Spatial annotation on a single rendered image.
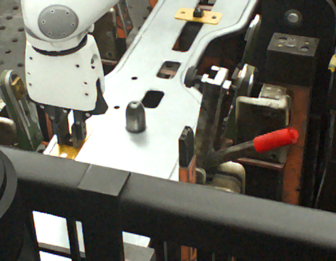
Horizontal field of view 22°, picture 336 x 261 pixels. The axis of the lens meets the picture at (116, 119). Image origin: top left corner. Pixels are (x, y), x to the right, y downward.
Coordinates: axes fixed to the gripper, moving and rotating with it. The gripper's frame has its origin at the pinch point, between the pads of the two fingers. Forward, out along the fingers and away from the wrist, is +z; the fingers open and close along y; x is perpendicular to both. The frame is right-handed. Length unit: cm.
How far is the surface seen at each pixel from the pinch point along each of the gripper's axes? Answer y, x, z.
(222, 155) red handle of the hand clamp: -22.4, 0.7, -1.0
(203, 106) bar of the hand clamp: -20.2, 1.8, -9.6
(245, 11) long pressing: -13, -50, 8
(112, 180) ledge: -31, 56, -47
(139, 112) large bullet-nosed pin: -6.1, -11.7, 4.4
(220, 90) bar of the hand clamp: -22.2, 1.8, -12.6
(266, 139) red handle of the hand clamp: -28.2, 0.7, -5.2
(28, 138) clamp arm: 9.3, -3.8, 7.0
